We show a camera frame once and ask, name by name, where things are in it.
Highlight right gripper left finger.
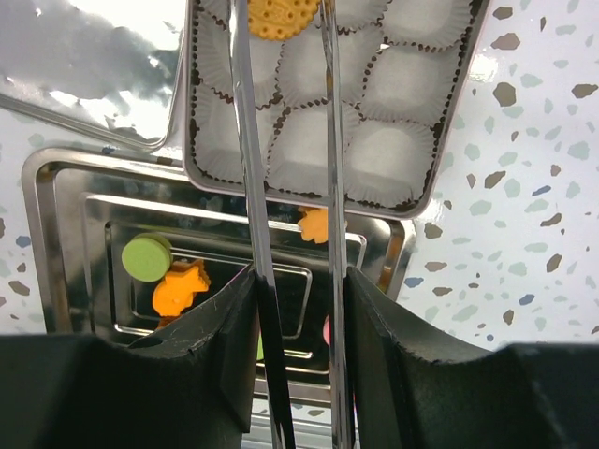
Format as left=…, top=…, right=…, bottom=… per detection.
left=1, top=268, right=257, bottom=448

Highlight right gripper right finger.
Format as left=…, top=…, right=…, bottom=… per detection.
left=345, top=268, right=598, bottom=448

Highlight orange fish cookie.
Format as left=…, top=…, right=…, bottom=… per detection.
left=153, top=259, right=211, bottom=317

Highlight metal tongs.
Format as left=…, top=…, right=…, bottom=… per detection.
left=227, top=1, right=355, bottom=448

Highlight silver tin lid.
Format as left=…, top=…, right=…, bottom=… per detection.
left=1, top=1, right=187, bottom=151

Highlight orange round biscuit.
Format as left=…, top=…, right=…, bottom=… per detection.
left=248, top=0, right=320, bottom=41
left=156, top=316, right=177, bottom=330

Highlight orange round biscuit bottom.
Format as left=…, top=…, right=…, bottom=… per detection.
left=156, top=316, right=177, bottom=330

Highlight green round cookie centre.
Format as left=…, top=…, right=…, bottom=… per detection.
left=256, top=333, right=264, bottom=362

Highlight green round cookie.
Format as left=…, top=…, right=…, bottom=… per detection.
left=121, top=233, right=173, bottom=282
left=256, top=333, right=264, bottom=362

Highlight pink round cookie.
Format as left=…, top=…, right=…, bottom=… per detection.
left=322, top=315, right=330, bottom=346

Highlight green round cookie left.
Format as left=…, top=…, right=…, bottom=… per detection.
left=121, top=233, right=173, bottom=282

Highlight steel serving tray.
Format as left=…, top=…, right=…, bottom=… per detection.
left=21, top=147, right=417, bottom=408

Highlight orange flower cookie top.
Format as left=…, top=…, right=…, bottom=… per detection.
left=298, top=207, right=329, bottom=244

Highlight cookie tin with paper cups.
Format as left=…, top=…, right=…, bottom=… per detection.
left=183, top=1, right=489, bottom=219

